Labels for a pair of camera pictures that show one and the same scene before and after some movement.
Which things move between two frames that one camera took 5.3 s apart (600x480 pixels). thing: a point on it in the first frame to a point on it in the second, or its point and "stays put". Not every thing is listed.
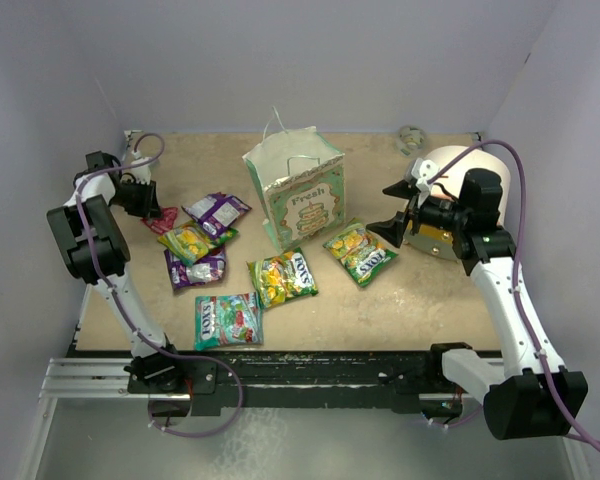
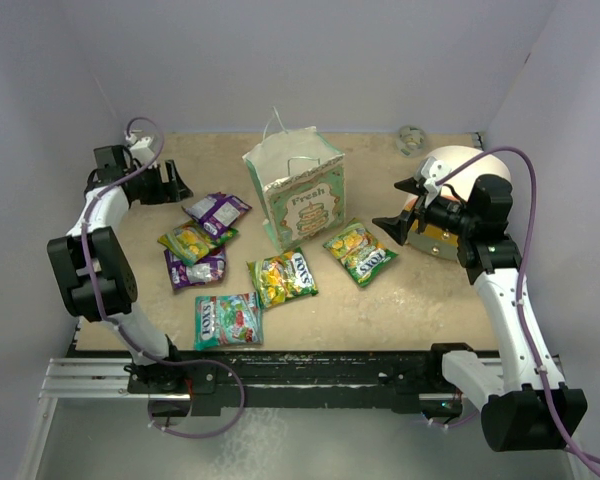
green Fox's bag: (187, 242) stays put
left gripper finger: (154, 210) to (170, 174)
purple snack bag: (216, 211) stays put
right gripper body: (436, 211) stays put
